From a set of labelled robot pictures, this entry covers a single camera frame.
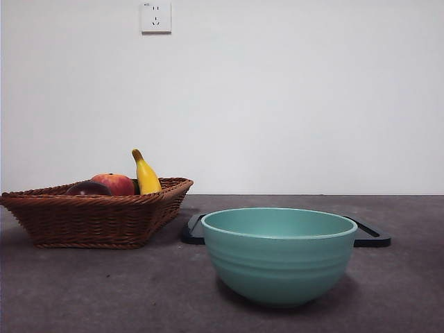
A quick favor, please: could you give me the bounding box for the white wall socket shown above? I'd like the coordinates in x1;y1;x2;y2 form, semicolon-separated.
140;1;173;35

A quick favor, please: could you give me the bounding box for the teal ceramic bowl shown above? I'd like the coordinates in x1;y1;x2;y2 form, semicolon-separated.
200;207;358;308

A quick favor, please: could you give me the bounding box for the red orange peach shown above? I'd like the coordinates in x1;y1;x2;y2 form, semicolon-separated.
90;173;135;196

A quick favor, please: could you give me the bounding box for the dark red plum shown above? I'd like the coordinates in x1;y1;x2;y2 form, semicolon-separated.
65;181;112;196

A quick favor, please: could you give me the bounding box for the brown wicker basket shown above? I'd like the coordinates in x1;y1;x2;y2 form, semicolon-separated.
0;177;194;250

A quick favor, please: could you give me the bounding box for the yellow banana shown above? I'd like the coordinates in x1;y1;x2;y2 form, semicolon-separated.
130;148;162;195

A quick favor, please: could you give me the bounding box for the dark rectangular tray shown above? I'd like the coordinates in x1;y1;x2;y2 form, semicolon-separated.
180;213;392;248

